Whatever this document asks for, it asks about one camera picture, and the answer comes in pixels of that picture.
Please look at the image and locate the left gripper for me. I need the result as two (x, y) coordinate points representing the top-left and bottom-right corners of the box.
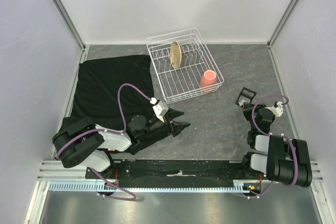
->
(139, 107), (191, 139)

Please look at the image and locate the black garment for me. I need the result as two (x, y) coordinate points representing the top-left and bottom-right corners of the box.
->
(59, 54), (184, 156)

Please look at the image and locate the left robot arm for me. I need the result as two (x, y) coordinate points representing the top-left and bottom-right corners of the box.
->
(52, 108), (190, 178)

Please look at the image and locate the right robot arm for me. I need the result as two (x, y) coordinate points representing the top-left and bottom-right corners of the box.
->
(238, 100), (312, 187)

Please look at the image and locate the pink cup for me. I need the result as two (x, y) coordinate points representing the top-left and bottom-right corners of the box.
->
(199, 69), (217, 93)

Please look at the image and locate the tan plate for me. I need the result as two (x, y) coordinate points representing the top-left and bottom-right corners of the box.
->
(170, 41), (182, 69)

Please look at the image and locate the black square frame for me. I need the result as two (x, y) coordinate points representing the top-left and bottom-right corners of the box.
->
(235, 87), (257, 106)

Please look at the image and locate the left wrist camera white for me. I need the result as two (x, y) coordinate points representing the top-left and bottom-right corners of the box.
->
(150, 97), (169, 122)

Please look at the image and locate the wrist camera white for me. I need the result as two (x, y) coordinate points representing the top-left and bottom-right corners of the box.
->
(270, 101), (284, 118)
(150, 97), (169, 122)

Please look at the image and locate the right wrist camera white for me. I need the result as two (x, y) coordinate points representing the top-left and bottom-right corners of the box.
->
(270, 101), (284, 118)

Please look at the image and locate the white wire dish rack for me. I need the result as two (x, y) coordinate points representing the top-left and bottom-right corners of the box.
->
(145, 27), (224, 104)

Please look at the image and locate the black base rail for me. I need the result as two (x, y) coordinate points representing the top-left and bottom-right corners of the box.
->
(100, 159), (261, 188)

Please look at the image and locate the grey cable duct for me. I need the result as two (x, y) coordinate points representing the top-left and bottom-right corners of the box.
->
(48, 181), (249, 193)

